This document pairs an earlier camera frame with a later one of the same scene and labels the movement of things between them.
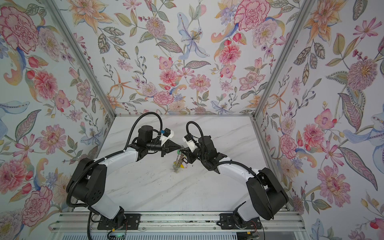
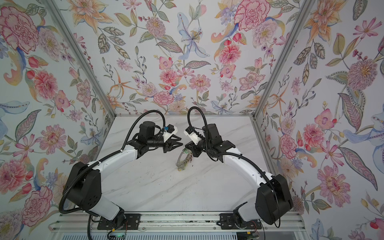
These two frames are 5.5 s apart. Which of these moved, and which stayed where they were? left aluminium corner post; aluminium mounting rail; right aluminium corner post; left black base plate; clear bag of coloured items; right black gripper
Moved: clear bag of coloured items; right black gripper
Stayed: aluminium mounting rail; right aluminium corner post; left black base plate; left aluminium corner post
